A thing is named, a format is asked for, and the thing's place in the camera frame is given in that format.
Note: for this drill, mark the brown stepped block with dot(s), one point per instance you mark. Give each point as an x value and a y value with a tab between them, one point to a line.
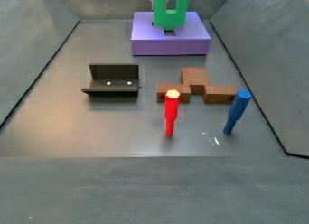
194	83

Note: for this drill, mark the purple board with cross slot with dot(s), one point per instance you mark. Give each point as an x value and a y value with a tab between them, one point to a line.
150	40

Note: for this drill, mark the green U-shaped block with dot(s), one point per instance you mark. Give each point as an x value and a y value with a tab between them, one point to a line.
170	18

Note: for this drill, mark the black U-channel block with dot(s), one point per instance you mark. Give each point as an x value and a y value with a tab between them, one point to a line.
114	79

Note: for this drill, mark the red peg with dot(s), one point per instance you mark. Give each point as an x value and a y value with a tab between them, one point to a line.
171	110

